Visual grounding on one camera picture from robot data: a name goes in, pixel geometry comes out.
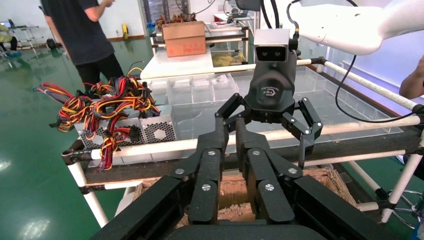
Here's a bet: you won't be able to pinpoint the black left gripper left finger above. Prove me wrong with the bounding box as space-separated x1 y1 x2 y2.
170 117 230 225

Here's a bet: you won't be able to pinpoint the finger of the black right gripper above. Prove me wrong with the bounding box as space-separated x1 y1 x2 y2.
281 96 324 169
214 93 246 127

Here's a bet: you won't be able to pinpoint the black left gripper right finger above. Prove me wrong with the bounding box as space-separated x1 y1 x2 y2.
235 117 303 224

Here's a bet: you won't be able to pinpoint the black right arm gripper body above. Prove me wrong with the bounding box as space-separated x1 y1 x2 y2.
243 49 298 124

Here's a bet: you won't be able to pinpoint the bare operator forearm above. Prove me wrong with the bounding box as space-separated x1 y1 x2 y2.
398 54 424 100

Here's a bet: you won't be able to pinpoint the clear acrylic divided tray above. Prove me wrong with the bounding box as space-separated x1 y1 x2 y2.
147 66 404 159

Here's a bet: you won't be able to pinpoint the clear plastic bag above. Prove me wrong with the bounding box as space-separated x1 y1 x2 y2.
211 73 233 87

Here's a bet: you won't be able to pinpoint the open brown cardboard divider box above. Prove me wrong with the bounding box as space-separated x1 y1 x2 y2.
132 167 359 230

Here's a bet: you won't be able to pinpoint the yellow cloth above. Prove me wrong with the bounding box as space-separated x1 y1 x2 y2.
211 52 248 68

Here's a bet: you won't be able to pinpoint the narrow silver perforated power supply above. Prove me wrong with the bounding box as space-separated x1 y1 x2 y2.
139 105 182 163

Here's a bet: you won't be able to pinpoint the white pipe shelf rack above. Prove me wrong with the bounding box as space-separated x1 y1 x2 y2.
149 25 250 65

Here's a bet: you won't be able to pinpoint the closed brown cardboard box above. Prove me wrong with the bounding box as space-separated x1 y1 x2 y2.
161 20 207 58

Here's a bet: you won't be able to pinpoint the black monitor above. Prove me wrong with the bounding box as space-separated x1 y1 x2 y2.
231 0 263 19

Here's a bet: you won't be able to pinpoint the wide silver perforated power supply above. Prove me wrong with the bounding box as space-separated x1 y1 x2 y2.
73 115 154 167

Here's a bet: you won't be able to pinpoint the chrome chair base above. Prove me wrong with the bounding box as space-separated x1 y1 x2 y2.
385 188 424 231

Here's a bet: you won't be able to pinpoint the standing person in black clothes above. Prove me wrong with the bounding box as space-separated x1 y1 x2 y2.
39 0 125 98

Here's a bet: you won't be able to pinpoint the seated person in yellow top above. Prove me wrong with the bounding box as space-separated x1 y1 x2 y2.
0 23 19 53

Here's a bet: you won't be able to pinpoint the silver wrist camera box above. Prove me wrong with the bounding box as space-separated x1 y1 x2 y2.
253 28 291 63

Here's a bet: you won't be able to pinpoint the thick black hose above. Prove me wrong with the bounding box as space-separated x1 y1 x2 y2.
259 0 273 30
269 0 280 30

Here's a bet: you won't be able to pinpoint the wire pile on cardboard box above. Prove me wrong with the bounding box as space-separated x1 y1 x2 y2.
154 12 197 25

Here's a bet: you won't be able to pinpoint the power supplies with coloured wires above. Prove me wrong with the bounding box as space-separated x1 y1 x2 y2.
82 61 162 172

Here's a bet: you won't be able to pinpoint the wire harness with blue strands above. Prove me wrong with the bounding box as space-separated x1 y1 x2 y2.
32 82 100 134

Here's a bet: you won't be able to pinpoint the small white frame cart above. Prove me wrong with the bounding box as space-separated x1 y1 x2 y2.
8 19 42 51

